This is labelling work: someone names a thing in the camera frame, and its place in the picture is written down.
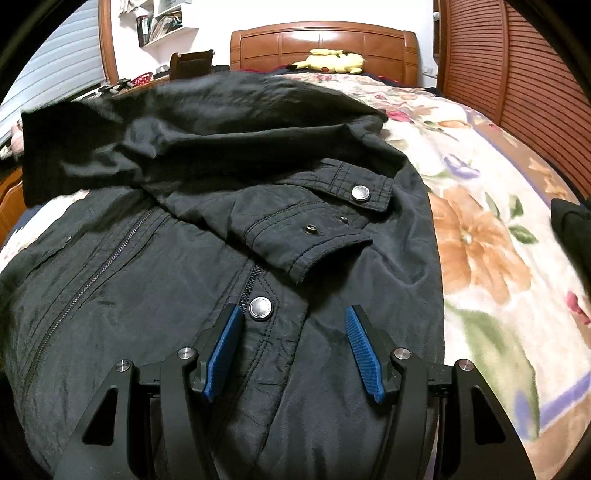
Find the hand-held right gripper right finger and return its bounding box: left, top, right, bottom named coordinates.
left=345, top=305, right=536, bottom=480

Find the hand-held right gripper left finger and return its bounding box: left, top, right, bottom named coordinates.
left=55, top=304, right=244, bottom=480

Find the black jacket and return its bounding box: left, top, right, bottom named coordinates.
left=0, top=71, right=446, bottom=480

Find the floral blanket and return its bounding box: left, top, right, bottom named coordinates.
left=0, top=69, right=591, bottom=462

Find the dark quilted garment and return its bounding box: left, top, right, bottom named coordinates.
left=551, top=198, right=591, bottom=264

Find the wooden desk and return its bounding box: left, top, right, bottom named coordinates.
left=0, top=76, right=176, bottom=243

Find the dark brown chair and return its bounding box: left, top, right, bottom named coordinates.
left=170, top=50, right=217, bottom=81

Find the yellow plush toy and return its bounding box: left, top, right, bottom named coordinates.
left=286, top=48, right=365, bottom=75

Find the wooden headboard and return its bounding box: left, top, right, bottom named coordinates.
left=230, top=23, right=420, bottom=86

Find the grey window blind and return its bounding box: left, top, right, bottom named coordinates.
left=0, top=23, right=108, bottom=139

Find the wooden louvred wardrobe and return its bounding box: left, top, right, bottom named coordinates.
left=434, top=0, right=591, bottom=199

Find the white wall shelf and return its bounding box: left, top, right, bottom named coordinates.
left=119, top=0, right=200, bottom=47

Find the wooden window frame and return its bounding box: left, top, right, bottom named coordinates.
left=98, top=0, right=122, bottom=86

